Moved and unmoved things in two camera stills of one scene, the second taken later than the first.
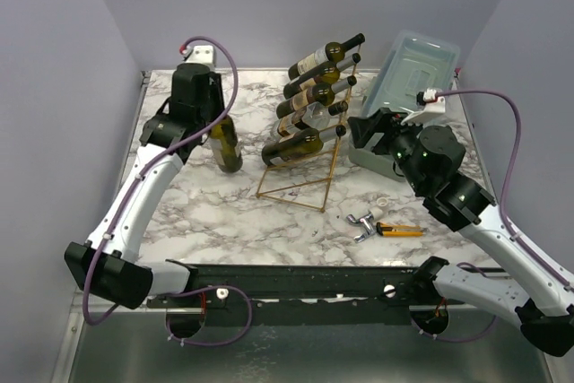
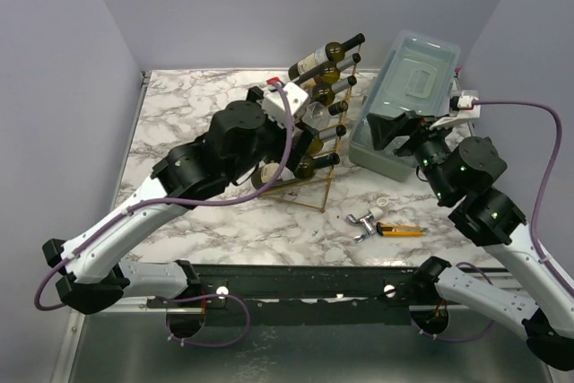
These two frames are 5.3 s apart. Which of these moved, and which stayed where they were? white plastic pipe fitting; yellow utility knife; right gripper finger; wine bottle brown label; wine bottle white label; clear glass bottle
Moved: wine bottle brown label; right gripper finger
Stayed: yellow utility knife; white plastic pipe fitting; wine bottle white label; clear glass bottle
